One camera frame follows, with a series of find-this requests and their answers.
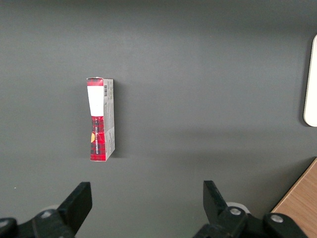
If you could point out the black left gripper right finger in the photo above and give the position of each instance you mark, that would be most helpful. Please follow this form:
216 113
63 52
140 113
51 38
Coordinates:
218 210

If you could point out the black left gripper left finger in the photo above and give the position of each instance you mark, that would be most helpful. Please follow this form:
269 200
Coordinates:
71 210

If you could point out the wooden drawer cabinet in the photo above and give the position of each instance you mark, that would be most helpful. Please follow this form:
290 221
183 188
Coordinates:
302 205

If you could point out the red plaid cardboard box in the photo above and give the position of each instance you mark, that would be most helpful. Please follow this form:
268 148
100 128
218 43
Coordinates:
97 138

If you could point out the cream plastic tray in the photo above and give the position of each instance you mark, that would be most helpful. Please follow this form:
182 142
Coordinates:
312 86

